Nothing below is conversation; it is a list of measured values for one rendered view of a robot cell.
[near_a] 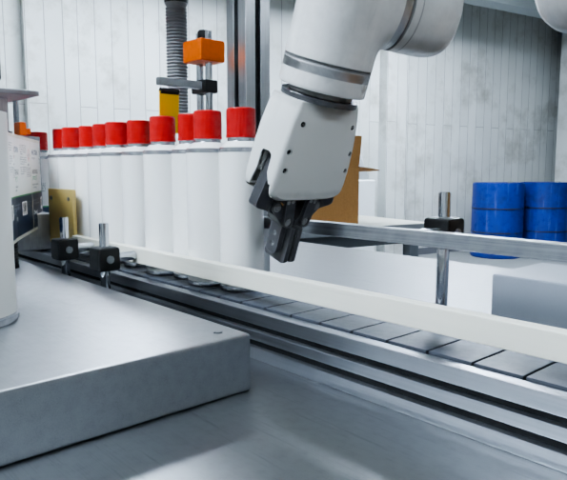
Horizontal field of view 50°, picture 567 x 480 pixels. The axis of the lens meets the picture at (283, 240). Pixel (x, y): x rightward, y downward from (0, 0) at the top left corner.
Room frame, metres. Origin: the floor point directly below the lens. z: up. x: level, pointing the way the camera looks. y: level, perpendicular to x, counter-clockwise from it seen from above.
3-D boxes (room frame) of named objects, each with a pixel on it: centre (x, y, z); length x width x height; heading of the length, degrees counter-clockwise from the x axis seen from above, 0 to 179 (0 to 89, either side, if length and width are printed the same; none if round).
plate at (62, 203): (0.98, 0.36, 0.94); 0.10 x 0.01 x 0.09; 42
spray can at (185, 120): (0.77, 0.11, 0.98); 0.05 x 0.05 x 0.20
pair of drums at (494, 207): (7.13, -2.81, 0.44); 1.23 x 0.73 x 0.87; 119
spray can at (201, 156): (0.72, 0.09, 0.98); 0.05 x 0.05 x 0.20
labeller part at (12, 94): (1.03, 0.48, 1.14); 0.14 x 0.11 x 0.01; 42
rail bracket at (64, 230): (0.86, 0.30, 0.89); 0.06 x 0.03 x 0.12; 132
